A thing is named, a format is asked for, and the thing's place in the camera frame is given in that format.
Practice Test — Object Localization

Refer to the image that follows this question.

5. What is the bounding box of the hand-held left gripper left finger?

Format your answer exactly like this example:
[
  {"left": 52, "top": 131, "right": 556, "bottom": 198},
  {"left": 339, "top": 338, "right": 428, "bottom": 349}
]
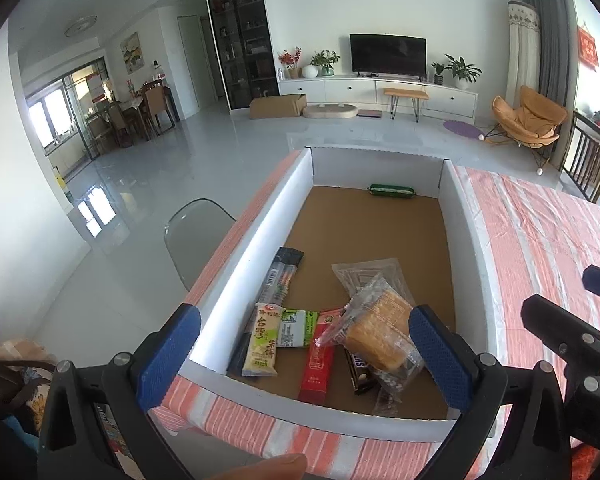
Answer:
[{"left": 39, "top": 302, "right": 202, "bottom": 480}]

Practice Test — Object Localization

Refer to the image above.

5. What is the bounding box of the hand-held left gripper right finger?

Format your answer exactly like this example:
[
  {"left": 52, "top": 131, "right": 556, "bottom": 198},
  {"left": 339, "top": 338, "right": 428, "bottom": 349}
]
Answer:
[{"left": 409, "top": 304, "right": 576, "bottom": 480}]

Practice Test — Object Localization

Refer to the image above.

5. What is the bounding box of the bagged toast bread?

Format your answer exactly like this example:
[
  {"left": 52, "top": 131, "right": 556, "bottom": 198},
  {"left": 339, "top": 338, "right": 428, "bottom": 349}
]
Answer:
[{"left": 314, "top": 272, "right": 426, "bottom": 416}]

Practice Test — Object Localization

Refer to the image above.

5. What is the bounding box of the dark brown chocolate bar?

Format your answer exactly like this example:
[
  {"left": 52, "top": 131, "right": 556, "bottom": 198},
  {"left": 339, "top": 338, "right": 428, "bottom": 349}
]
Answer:
[{"left": 344, "top": 347, "right": 376, "bottom": 395}]

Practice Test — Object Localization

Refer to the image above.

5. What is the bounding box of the pale yellow snack packet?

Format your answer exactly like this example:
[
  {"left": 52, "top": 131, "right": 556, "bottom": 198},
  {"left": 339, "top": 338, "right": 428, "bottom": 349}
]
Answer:
[{"left": 241, "top": 303, "right": 286, "bottom": 377}]

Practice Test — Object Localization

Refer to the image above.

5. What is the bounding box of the clear packet brown label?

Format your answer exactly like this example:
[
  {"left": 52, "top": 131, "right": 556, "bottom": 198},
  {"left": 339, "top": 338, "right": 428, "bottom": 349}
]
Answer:
[{"left": 331, "top": 258, "right": 413, "bottom": 306}]

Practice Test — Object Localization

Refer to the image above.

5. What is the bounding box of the red snack packet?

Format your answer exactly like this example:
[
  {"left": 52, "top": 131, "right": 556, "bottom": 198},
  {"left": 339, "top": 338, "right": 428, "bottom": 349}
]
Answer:
[{"left": 298, "top": 308, "right": 346, "bottom": 404}]

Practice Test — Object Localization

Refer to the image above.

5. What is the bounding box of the small green snack packet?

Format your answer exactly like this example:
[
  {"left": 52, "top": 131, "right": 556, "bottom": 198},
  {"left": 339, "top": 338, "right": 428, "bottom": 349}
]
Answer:
[{"left": 277, "top": 309, "right": 321, "bottom": 350}]

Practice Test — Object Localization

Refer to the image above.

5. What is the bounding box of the long black snack packet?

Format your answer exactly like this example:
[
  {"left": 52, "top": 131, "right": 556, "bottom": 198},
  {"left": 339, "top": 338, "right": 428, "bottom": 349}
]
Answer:
[{"left": 259, "top": 247, "right": 305, "bottom": 306}]

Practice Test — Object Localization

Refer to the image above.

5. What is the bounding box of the white cardboard box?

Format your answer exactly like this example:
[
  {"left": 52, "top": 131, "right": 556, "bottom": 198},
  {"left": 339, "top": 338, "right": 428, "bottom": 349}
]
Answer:
[{"left": 177, "top": 146, "right": 506, "bottom": 443}]

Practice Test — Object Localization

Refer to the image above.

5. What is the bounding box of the green sausage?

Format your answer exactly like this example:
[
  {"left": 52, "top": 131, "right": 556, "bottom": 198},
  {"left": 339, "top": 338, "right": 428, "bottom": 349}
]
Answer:
[{"left": 369, "top": 184, "right": 417, "bottom": 198}]

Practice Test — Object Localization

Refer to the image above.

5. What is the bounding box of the person's left hand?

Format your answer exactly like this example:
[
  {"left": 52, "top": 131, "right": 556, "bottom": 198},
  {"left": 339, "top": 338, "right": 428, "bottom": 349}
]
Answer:
[{"left": 207, "top": 454, "right": 308, "bottom": 480}]

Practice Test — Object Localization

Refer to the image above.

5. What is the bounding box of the orange knitted cloth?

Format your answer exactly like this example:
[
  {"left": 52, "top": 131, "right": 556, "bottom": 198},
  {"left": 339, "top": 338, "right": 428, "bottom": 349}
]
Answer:
[{"left": 575, "top": 445, "right": 600, "bottom": 480}]

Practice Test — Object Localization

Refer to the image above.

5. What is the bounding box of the striped tablecloth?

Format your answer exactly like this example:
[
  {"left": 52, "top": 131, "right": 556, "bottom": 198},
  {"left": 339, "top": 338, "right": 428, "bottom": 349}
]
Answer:
[{"left": 150, "top": 152, "right": 600, "bottom": 480}]

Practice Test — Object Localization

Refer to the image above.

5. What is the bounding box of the clear plastic chair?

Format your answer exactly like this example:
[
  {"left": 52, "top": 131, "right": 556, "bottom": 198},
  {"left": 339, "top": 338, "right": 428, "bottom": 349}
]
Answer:
[{"left": 163, "top": 198, "right": 237, "bottom": 292}]

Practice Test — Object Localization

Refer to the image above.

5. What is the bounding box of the wooden railed furniture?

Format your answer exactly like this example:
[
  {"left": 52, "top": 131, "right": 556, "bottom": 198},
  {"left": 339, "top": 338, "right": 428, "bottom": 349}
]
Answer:
[{"left": 560, "top": 110, "right": 600, "bottom": 206}]

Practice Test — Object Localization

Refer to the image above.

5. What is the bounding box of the brown handbag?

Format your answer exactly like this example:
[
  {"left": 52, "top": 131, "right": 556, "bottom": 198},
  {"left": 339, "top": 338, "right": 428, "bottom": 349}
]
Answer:
[{"left": 0, "top": 355, "right": 56, "bottom": 411}]

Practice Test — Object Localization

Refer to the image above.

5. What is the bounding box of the orange lounge chair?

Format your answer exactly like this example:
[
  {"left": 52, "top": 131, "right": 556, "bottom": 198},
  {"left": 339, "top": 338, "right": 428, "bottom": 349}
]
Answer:
[{"left": 482, "top": 85, "right": 569, "bottom": 171}]

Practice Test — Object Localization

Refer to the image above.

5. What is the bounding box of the purple round mat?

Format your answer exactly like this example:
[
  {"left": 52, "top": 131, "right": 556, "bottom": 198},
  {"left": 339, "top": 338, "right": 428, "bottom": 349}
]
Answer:
[{"left": 442, "top": 120, "right": 482, "bottom": 138}]

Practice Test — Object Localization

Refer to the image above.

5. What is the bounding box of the dining table with chairs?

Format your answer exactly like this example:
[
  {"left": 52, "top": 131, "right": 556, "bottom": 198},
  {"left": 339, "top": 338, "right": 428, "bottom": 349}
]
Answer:
[{"left": 85, "top": 80, "right": 176, "bottom": 148}]

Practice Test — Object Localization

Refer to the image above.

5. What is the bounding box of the covered standing air conditioner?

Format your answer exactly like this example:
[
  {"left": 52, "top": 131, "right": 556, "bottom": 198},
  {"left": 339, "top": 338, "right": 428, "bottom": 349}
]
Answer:
[{"left": 506, "top": 1, "right": 542, "bottom": 111}]

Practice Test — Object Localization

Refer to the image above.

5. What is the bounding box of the large potted plant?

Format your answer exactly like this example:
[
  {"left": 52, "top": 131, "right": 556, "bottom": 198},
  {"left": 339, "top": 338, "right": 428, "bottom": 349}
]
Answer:
[{"left": 444, "top": 54, "right": 482, "bottom": 90}]

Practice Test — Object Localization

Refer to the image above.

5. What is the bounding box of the grey curtain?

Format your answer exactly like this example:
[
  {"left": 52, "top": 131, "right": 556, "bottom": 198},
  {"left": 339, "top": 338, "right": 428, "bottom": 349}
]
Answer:
[{"left": 520, "top": 0, "right": 578, "bottom": 111}]

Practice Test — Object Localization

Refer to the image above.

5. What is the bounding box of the wooden bench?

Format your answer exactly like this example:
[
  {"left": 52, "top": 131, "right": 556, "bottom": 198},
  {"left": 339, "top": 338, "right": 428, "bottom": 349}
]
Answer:
[{"left": 384, "top": 87, "right": 430, "bottom": 122}]

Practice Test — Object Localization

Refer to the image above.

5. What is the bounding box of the brown cardboard box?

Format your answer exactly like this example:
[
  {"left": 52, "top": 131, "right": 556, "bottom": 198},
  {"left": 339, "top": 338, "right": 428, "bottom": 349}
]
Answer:
[{"left": 249, "top": 94, "right": 307, "bottom": 120}]

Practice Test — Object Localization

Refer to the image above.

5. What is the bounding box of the white pet bed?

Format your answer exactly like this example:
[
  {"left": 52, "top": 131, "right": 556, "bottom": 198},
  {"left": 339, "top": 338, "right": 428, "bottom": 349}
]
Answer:
[{"left": 302, "top": 103, "right": 358, "bottom": 122}]

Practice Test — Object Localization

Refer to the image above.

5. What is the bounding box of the white television cabinet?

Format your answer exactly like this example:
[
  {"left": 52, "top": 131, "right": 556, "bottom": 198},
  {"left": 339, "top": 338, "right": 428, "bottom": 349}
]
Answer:
[{"left": 278, "top": 74, "right": 479, "bottom": 121}]

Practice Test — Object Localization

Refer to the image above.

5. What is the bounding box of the white interior door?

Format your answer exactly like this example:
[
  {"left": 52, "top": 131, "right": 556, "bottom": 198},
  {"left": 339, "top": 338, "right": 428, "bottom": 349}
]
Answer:
[{"left": 177, "top": 15, "right": 201, "bottom": 116}]

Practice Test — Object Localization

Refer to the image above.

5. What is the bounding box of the flat screen television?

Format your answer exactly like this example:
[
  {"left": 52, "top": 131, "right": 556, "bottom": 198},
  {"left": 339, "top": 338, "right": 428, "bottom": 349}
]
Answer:
[{"left": 350, "top": 33, "right": 428, "bottom": 80}]

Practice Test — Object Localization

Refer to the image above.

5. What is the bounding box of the red flower arrangement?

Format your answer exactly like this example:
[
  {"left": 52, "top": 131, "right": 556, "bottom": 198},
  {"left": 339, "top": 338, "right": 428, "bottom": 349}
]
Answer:
[{"left": 278, "top": 47, "right": 303, "bottom": 79}]

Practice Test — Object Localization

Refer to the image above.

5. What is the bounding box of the leafy plant in vase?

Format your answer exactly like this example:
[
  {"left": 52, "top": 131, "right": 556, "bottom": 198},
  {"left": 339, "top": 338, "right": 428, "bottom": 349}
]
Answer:
[{"left": 311, "top": 50, "right": 341, "bottom": 78}]

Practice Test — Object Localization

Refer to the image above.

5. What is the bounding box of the dark glass display cabinet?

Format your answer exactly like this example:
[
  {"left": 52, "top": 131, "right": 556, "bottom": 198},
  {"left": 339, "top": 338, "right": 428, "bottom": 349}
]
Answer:
[{"left": 203, "top": 0, "right": 281, "bottom": 111}]

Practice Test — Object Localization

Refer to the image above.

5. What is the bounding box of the round ceiling lamp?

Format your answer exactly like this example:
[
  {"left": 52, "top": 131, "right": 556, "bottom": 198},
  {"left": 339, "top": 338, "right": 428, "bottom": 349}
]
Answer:
[{"left": 64, "top": 16, "right": 98, "bottom": 37}]

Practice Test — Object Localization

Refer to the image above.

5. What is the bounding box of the red wall hanging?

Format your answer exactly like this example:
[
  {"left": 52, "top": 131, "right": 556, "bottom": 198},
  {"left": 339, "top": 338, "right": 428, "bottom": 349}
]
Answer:
[{"left": 576, "top": 22, "right": 600, "bottom": 68}]

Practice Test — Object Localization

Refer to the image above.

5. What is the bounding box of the wall painting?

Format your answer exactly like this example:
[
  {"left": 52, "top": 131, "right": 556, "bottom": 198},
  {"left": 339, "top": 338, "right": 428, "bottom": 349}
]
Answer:
[{"left": 120, "top": 32, "right": 145, "bottom": 72}]

